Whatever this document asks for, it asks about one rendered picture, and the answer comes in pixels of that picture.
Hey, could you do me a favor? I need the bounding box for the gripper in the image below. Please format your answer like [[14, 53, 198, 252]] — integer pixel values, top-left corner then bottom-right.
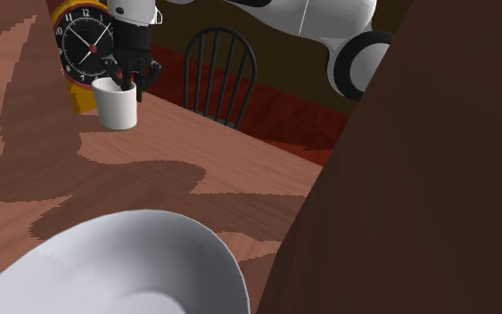
[[102, 20, 163, 103]]

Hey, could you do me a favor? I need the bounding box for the white cup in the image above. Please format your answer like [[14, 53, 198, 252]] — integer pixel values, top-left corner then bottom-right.
[[91, 77, 139, 131]]

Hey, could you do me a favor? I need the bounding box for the black spindle-back chair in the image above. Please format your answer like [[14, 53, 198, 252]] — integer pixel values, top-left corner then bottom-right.
[[183, 25, 259, 131]]

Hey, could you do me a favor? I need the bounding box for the yellow clock with black face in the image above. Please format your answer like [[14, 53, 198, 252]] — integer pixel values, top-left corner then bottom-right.
[[50, 0, 118, 115]]

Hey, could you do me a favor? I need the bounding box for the brown wooden table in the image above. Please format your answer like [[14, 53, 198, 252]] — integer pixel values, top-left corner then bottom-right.
[[0, 0, 325, 314]]

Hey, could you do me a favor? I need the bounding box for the white bowl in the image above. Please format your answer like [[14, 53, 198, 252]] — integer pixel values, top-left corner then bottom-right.
[[0, 209, 251, 314]]

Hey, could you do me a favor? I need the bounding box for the large dark brown object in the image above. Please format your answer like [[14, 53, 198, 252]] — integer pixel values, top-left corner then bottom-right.
[[256, 0, 502, 314]]

